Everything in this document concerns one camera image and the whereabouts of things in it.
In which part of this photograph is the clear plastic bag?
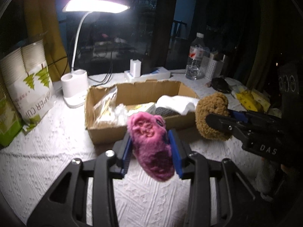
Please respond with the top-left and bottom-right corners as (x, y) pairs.
(93, 87), (118, 127)

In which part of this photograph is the pink plush toy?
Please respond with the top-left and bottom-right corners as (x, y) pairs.
(127, 112), (175, 182)

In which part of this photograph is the white embossed table cloth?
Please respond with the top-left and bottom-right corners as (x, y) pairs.
(1, 82), (262, 226)

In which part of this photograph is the yellow curtain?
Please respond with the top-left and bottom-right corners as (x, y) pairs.
(24, 0), (70, 82)

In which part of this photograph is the black power cable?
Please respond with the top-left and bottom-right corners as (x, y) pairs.
(47, 49), (114, 84)

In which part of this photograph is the clear water bottle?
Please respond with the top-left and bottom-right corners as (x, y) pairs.
(185, 32), (205, 79)

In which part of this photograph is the green paper package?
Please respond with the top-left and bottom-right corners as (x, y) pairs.
(0, 76), (23, 148)

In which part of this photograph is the white desk lamp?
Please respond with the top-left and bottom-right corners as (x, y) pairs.
(60, 0), (131, 109)

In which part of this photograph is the paper cup pack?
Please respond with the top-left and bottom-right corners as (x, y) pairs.
(1, 40), (56, 131)

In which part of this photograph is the cardboard box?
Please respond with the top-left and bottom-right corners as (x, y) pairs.
(85, 80), (199, 145)

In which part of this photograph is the white perforated basket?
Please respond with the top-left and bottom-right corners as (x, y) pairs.
(205, 53), (225, 80)

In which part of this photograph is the white power adapter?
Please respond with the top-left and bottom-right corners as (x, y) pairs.
(129, 59), (141, 78)

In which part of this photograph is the white textured towel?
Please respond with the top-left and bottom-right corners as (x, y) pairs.
(155, 95), (199, 115)

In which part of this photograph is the yellow tissue pack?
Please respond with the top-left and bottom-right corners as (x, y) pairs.
(235, 89), (271, 113)

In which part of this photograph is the black round object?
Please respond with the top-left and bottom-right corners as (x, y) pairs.
(211, 77), (231, 94)

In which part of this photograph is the brown fuzzy plush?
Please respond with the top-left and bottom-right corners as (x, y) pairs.
(195, 92), (231, 141)

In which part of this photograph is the cartoon printed tissue pack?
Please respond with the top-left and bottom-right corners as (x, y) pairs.
(115, 102), (156, 126)

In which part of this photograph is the white power strip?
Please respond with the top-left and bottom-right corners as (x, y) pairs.
(124, 67), (171, 82)

